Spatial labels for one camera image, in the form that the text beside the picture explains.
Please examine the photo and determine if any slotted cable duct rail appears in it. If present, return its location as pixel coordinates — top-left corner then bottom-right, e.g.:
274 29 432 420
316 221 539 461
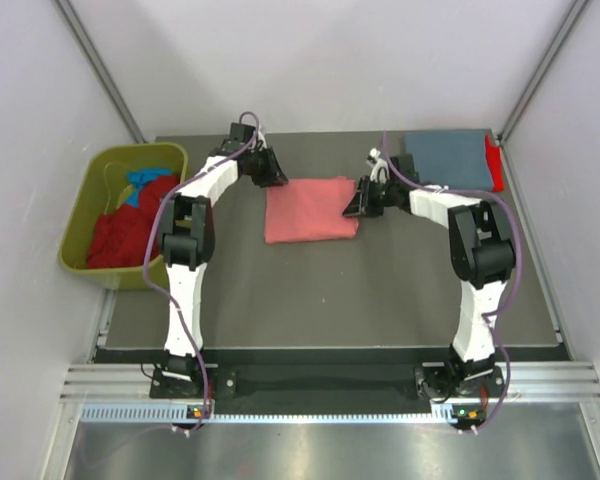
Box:
80 403 484 426

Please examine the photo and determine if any right aluminium frame post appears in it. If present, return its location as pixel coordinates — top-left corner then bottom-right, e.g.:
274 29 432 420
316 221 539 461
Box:
497 0 591 145

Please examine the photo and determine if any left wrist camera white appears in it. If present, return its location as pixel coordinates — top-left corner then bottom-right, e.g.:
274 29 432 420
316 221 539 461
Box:
251 131 268 151

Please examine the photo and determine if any folded red t shirt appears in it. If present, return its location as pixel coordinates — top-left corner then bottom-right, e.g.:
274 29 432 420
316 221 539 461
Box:
484 135 505 192

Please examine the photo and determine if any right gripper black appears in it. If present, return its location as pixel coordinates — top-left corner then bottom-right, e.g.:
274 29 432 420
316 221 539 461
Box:
343 176 399 219

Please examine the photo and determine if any blue t shirt in bin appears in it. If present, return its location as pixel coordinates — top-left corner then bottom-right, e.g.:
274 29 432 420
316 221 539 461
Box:
125 168 172 208

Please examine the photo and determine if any dark red t shirt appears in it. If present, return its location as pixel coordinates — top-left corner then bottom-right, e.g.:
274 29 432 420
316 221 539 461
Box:
86 173 179 269

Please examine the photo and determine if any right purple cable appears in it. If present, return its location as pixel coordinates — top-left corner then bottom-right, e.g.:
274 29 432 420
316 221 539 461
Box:
382 130 526 434

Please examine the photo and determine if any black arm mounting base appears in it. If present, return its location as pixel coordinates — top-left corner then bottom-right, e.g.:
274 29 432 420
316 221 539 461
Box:
149 344 506 416

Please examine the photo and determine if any olive green plastic bin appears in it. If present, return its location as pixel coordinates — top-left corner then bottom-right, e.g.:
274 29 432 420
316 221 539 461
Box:
58 142 188 290

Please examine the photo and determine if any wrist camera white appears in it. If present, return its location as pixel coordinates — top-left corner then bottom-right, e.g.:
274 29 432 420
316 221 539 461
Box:
251 131 268 151
366 148 390 184

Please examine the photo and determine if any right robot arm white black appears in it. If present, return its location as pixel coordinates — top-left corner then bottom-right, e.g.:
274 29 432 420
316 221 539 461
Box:
342 148 517 403

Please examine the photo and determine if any pink t shirt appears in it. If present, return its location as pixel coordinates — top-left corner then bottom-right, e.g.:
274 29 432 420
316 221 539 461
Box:
264 177 359 244

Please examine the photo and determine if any folded grey-blue t shirt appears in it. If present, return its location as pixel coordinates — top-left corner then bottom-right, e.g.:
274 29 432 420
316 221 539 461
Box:
404 129 494 191

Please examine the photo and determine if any aluminium frame post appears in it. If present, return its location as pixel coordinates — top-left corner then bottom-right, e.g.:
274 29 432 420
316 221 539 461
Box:
51 0 147 143
497 0 591 145

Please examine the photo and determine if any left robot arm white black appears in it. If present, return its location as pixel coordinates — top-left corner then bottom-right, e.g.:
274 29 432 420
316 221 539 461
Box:
157 122 288 400

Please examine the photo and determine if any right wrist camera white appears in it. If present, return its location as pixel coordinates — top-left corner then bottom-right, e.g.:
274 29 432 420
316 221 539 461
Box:
366 148 390 184

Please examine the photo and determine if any left aluminium frame post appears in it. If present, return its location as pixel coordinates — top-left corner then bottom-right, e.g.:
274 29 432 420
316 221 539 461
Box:
51 0 147 143

